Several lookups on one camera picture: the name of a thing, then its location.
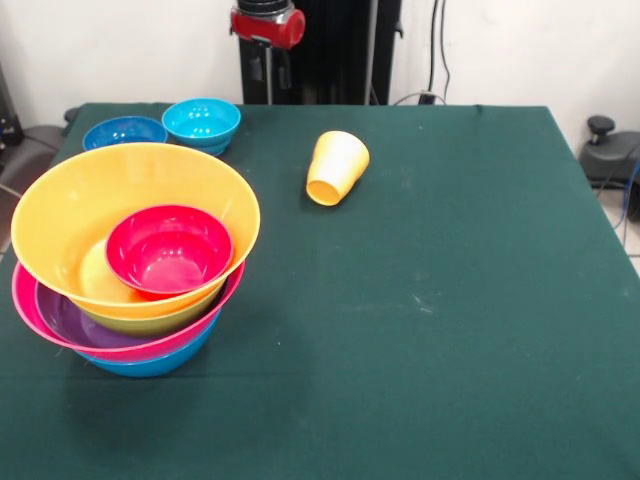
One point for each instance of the purple bowl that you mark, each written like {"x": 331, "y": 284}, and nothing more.
{"x": 60, "y": 320}

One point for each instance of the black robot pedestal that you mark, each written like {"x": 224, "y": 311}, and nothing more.
{"x": 340, "y": 55}

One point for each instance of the large orange bowl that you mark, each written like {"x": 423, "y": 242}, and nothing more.
{"x": 65, "y": 225}

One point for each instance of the dark green tablecloth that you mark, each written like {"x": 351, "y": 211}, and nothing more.
{"x": 450, "y": 400}

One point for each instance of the black knobbed device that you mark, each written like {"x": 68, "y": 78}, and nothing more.
{"x": 607, "y": 155}

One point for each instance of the black table clamp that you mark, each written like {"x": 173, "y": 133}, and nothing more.
{"x": 70, "y": 115}

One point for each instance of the black chair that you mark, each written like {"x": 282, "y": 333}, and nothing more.
{"x": 30, "y": 150}

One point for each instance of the large light blue bowl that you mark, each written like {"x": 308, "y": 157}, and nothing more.
{"x": 150, "y": 367}

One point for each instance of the yellow cup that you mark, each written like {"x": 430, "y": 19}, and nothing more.
{"x": 340, "y": 160}

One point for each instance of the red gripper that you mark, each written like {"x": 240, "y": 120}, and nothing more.
{"x": 265, "y": 27}

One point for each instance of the small light blue bowl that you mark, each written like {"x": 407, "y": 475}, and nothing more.
{"x": 200, "y": 122}

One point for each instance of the green bowl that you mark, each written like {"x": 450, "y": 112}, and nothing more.
{"x": 150, "y": 325}

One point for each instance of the large pink bowl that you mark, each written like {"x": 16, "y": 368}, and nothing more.
{"x": 22, "y": 300}

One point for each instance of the small red bowl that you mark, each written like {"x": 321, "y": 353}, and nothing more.
{"x": 170, "y": 255}

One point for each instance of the small dark blue bowl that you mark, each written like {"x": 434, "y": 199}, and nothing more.
{"x": 122, "y": 132}

